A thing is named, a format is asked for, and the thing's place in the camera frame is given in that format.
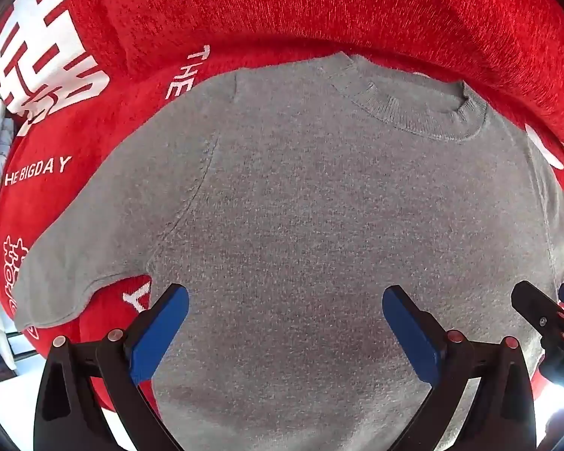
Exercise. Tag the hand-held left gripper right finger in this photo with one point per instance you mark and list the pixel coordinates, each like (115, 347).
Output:
(411, 338)

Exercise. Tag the grey knit sweater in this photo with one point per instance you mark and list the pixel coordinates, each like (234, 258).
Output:
(310, 221)

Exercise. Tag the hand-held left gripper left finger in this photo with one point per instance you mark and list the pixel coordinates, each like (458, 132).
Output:
(160, 333)

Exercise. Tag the red printed blanket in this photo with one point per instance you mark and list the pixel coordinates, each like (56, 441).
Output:
(263, 9)

